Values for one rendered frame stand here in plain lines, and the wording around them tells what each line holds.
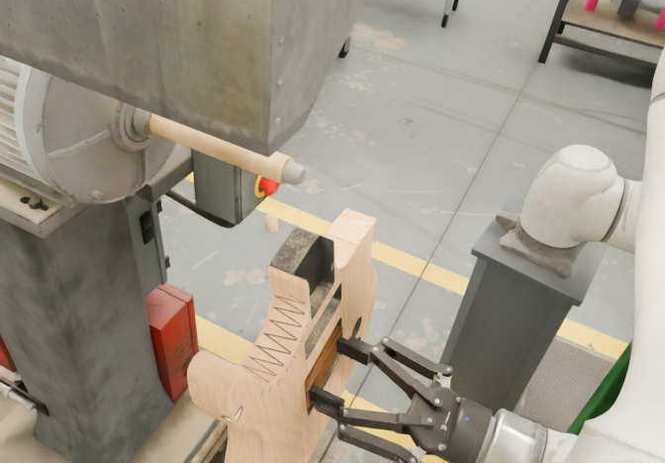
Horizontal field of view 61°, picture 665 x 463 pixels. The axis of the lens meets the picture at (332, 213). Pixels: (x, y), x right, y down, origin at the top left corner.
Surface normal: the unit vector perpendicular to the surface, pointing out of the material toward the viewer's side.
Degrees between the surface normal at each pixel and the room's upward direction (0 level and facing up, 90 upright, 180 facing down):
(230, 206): 90
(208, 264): 0
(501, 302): 90
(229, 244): 0
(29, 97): 59
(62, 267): 90
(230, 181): 90
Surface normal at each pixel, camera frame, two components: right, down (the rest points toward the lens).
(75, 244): 0.89, 0.36
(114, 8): -0.45, 0.55
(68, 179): 0.56, 0.68
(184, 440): 0.21, -0.70
